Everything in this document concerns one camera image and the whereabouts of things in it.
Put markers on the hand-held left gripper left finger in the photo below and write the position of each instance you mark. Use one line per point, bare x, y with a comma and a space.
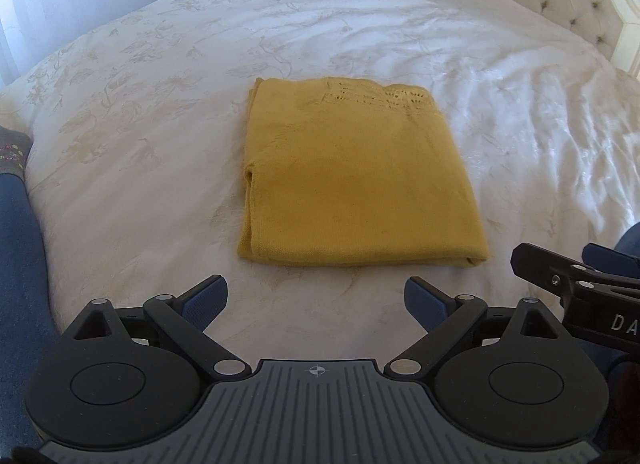
202, 301

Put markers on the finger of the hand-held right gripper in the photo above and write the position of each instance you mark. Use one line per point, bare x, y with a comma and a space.
607, 258
537, 261

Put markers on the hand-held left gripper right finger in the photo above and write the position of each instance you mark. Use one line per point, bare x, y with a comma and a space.
427, 301

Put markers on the yellow knit sweater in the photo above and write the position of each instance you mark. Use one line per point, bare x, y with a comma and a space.
350, 169

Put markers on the person's right leg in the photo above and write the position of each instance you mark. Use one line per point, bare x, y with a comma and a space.
629, 241

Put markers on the person's leg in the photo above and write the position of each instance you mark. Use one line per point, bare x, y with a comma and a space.
629, 241
20, 304

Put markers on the white floral bedspread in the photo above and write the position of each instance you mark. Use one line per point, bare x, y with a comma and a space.
150, 144

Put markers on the person's left leg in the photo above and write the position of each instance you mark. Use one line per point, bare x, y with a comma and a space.
20, 304

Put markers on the grey patterned sock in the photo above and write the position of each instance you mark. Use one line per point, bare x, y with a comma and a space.
12, 149

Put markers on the white sheer curtain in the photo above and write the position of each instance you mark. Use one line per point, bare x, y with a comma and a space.
12, 19

